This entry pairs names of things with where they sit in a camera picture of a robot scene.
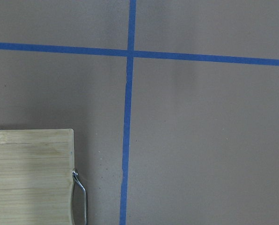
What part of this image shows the bamboo cutting board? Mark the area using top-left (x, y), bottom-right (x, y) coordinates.
top-left (0, 129), bottom-right (74, 225)

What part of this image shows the metal cutting board handle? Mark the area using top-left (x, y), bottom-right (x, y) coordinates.
top-left (71, 169), bottom-right (88, 225)

